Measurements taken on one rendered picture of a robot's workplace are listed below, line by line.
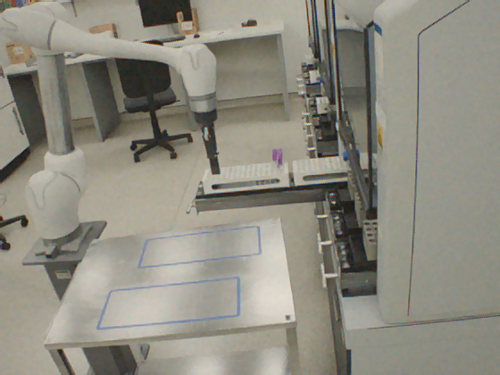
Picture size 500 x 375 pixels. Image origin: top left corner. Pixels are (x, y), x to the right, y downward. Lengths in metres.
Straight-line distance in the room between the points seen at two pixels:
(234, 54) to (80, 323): 4.18
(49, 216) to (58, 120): 0.35
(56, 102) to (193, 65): 0.56
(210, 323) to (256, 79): 4.22
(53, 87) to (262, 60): 3.57
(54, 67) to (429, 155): 1.28
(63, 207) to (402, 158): 1.18
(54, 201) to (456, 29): 1.33
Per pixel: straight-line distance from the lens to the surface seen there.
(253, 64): 5.07
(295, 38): 5.01
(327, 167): 1.57
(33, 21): 1.54
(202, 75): 1.45
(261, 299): 1.11
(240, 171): 1.62
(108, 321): 1.17
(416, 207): 0.96
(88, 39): 1.51
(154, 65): 3.92
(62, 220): 1.70
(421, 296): 1.11
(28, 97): 5.64
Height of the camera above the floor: 1.55
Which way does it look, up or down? 27 degrees down
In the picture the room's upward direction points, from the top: 9 degrees counter-clockwise
